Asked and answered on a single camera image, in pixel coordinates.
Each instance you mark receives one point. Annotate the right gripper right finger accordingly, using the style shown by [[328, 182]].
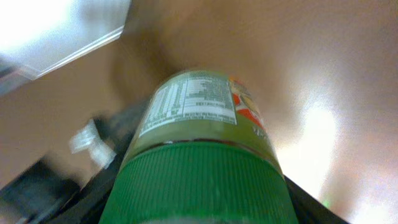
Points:
[[308, 209]]

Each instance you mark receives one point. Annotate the green lid jar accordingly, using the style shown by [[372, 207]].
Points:
[[201, 154]]

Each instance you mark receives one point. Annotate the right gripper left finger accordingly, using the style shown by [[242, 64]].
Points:
[[107, 140]]

